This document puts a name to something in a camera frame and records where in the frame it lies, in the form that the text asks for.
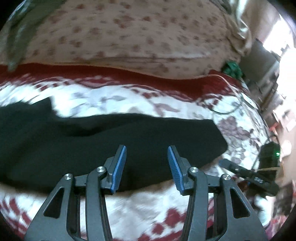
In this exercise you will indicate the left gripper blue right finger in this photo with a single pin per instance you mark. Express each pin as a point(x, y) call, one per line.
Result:
point(234, 217)

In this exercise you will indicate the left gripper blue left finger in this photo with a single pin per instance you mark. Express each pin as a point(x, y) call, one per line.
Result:
point(59, 216)

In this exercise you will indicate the black pants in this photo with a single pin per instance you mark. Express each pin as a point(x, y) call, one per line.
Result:
point(38, 147)

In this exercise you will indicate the black device with green light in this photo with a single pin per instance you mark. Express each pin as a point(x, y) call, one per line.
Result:
point(269, 160)

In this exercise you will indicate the green object beside bed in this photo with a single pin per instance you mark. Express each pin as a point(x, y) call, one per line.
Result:
point(232, 69)

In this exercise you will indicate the floral white red bedspread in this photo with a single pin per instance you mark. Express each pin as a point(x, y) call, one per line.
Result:
point(157, 212)

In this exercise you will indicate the beige spotted quilt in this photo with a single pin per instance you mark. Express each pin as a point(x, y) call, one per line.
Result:
point(172, 39)

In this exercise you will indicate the grey fuzzy sweater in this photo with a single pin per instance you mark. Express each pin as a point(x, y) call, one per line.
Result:
point(21, 27)

